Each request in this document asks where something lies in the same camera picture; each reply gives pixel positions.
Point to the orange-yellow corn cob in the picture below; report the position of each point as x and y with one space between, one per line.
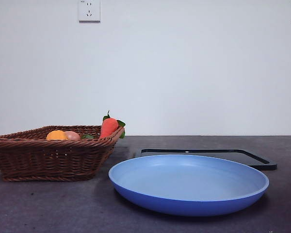
55 135

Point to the blue round plate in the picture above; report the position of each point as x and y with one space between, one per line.
184 201

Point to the brown wicker basket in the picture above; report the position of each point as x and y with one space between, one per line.
51 160

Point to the orange carrot with green leaves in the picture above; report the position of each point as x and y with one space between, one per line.
108 127

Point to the small green leafy vegetable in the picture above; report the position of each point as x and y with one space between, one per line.
88 137

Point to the pinkish brown potato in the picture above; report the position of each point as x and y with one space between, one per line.
74 136

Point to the black rectangular tray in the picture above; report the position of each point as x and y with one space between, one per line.
268 166

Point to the white wall power socket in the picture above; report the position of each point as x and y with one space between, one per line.
89 12

